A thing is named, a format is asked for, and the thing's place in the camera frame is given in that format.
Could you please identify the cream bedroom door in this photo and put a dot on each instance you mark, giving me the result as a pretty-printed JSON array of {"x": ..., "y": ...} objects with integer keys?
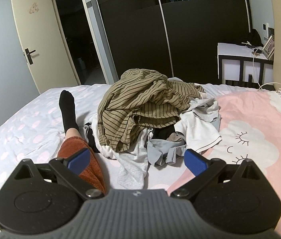
[{"x": 38, "y": 29}]

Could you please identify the white black bedside table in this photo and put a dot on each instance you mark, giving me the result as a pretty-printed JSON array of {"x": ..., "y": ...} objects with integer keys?
[{"x": 240, "y": 63}]

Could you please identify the white grey cloth in pile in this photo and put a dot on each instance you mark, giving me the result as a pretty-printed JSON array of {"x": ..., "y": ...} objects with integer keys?
[{"x": 133, "y": 162}]

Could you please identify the white t-shirt in pile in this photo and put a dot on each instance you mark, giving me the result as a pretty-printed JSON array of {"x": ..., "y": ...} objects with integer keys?
[{"x": 199, "y": 135}]

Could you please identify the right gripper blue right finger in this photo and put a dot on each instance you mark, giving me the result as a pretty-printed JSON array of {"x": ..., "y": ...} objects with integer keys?
[{"x": 204, "y": 170}]

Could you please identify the picture frame on table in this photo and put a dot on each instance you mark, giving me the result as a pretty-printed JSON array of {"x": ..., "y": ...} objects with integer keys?
[{"x": 268, "y": 49}]

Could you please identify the polka dot bed sheet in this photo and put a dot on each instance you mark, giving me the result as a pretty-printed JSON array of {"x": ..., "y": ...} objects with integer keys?
[{"x": 36, "y": 132}]

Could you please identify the dark sliding wardrobe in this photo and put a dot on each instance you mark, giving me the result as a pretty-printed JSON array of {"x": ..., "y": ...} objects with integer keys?
[{"x": 178, "y": 38}]

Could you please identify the pink cloud blanket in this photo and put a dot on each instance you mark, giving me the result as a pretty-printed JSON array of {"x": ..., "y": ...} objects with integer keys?
[{"x": 244, "y": 201}]

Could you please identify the black sock foot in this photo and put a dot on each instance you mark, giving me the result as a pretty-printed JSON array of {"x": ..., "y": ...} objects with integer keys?
[{"x": 67, "y": 107}]

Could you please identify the grey garment in pile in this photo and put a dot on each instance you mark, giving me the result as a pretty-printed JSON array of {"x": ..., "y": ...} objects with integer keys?
[{"x": 160, "y": 152}]

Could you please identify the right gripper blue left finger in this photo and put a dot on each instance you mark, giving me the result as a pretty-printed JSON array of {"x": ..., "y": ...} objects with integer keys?
[{"x": 68, "y": 170}]

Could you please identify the olive striped pants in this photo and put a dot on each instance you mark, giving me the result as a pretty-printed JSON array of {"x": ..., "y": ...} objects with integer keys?
[{"x": 141, "y": 99}]

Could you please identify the black door handle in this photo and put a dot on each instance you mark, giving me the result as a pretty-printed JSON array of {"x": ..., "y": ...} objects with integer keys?
[{"x": 28, "y": 55}]

